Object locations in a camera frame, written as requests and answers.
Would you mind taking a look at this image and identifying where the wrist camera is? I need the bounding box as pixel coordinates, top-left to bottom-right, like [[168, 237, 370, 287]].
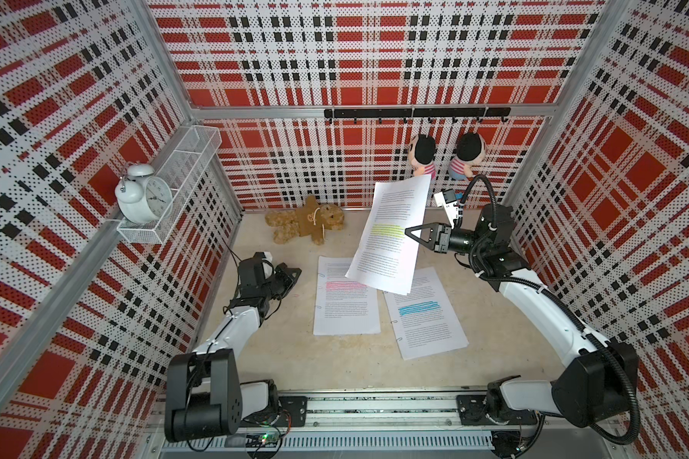
[[434, 189, 463, 229], [237, 252, 273, 288]]

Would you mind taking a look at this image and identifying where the brown teddy bear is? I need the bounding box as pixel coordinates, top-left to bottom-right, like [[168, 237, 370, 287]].
[[265, 195, 345, 246]]

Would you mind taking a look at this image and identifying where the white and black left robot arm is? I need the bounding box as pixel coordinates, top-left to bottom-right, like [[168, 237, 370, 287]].
[[164, 252, 302, 443]]

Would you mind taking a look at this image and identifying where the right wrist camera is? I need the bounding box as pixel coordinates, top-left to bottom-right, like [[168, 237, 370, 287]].
[[434, 189, 463, 229]]

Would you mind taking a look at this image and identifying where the white wire mesh shelf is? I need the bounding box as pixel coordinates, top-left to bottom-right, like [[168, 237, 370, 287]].
[[117, 125, 221, 245]]

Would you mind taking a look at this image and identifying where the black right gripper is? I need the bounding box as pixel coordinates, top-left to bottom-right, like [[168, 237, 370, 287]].
[[405, 224, 489, 258]]

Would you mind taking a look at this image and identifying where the document with pink highlight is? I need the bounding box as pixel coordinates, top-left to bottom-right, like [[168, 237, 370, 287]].
[[313, 256, 381, 336]]

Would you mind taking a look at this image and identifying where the document with blue highlight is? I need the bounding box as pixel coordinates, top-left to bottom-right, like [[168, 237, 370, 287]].
[[384, 267, 469, 361]]

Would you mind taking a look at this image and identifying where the doll with pink striped shirt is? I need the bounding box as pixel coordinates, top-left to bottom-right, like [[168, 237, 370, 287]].
[[408, 134, 436, 180]]

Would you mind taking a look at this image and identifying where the document with yellow highlight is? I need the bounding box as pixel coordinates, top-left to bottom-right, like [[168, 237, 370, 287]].
[[346, 176, 431, 296]]

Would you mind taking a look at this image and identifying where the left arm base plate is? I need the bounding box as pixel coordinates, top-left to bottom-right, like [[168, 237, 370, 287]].
[[264, 396, 309, 430]]

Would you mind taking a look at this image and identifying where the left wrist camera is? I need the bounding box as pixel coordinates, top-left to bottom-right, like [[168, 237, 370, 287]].
[[237, 252, 273, 288]]

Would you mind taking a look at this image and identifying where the aluminium front rail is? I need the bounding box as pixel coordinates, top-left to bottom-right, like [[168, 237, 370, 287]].
[[140, 387, 633, 458]]

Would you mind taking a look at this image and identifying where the black hook rail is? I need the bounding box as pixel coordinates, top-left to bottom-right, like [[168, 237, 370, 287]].
[[323, 107, 512, 120]]

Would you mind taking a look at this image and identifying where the white alarm clock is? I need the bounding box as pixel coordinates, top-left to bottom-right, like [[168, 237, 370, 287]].
[[115, 164, 173, 225]]

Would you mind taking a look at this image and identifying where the doll with blue trousers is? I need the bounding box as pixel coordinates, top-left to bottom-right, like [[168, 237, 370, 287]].
[[448, 132, 486, 181]]

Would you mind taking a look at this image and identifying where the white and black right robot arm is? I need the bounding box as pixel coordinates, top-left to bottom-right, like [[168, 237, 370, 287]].
[[404, 205, 641, 446]]

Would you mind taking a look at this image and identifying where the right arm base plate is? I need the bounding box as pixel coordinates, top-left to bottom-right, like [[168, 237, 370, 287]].
[[457, 392, 538, 428]]

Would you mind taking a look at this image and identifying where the green circuit board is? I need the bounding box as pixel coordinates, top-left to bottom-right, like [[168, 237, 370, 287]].
[[224, 432, 281, 449]]

